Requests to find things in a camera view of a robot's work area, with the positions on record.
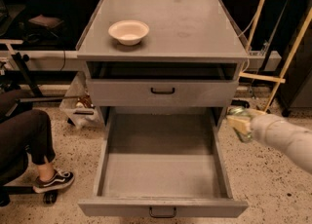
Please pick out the black office chair base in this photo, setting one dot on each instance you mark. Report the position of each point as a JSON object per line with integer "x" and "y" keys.
{"x": 6, "y": 191}

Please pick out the black tripod stand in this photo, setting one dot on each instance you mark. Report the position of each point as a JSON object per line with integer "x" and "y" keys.
{"x": 17, "y": 57}

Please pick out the seated person's leg dark trousers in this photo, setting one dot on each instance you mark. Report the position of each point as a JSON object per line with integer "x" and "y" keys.
{"x": 28, "y": 127}

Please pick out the black drawer handle upper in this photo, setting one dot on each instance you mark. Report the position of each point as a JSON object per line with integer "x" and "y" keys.
{"x": 163, "y": 91}

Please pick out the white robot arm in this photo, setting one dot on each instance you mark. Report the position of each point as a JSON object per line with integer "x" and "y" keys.
{"x": 293, "y": 141}

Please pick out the black drawer handle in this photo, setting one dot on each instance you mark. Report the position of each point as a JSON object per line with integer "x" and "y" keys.
{"x": 163, "y": 91}
{"x": 162, "y": 212}

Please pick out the white paper bowl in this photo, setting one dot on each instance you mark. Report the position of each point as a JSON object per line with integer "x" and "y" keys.
{"x": 128, "y": 32}

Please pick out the open grey bottom drawer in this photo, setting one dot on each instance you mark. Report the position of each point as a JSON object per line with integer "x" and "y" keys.
{"x": 167, "y": 159}

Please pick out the clear plastic bin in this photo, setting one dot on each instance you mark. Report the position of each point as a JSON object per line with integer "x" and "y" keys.
{"x": 77, "y": 104}

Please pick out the dark box on shelf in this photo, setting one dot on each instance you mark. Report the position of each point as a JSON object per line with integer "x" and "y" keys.
{"x": 45, "y": 22}

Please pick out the black and white sneaker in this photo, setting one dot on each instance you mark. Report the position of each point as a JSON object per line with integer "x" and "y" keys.
{"x": 60, "y": 180}

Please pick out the closed grey drawer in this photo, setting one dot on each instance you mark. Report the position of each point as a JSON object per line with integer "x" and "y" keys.
{"x": 109, "y": 92}

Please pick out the black drawer handle lower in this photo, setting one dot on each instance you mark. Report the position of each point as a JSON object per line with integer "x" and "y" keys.
{"x": 162, "y": 212}

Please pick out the wooden stick frame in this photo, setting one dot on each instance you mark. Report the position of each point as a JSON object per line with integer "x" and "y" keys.
{"x": 280, "y": 79}

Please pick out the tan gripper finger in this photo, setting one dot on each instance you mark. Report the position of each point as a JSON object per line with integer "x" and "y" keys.
{"x": 240, "y": 124}

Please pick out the grey cabinet with counter top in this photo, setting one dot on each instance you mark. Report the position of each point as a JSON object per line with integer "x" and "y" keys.
{"x": 190, "y": 40}

